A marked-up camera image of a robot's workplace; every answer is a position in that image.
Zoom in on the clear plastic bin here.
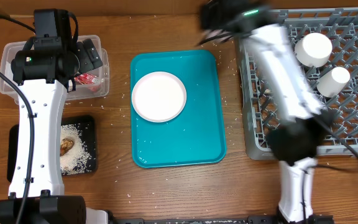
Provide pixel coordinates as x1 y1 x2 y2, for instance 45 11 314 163
0 35 109 101

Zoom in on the brown nut cluster snack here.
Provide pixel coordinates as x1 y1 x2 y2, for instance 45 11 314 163
60 138 75 156

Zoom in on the grey dishwasher rack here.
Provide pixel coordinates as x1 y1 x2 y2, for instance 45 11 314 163
235 7 358 160

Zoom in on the pink white bowl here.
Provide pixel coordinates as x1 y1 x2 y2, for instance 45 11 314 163
295 32 333 68

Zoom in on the large white plate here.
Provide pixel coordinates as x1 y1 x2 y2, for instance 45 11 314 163
131 72 187 123

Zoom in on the teal serving tray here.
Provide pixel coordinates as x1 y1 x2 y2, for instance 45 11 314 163
131 50 227 169

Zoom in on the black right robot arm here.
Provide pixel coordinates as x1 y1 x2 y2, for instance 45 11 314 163
200 1 333 223

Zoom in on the black plastic tray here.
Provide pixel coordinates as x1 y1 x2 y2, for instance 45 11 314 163
6 114 99 184

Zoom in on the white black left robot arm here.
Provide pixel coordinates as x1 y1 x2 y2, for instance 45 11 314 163
0 37 113 223

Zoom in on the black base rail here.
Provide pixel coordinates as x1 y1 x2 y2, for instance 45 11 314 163
104 214 335 224

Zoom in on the red snack wrapper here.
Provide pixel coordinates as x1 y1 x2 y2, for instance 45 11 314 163
74 73 98 85

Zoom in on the white cup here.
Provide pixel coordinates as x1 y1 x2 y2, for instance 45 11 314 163
317 67 351 98

